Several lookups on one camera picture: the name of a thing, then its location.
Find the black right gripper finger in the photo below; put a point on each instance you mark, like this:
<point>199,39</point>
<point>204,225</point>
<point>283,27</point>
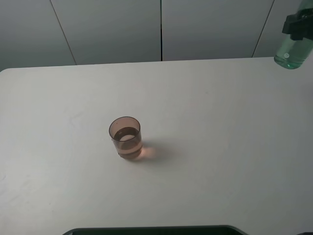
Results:
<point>298,28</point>

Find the green transparent water bottle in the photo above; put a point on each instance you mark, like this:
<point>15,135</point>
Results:
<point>293,53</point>

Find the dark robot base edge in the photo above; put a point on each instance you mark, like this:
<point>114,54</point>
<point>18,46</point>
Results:
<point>175,230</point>

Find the pink translucent plastic cup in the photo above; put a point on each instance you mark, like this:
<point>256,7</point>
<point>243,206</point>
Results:
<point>125,133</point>

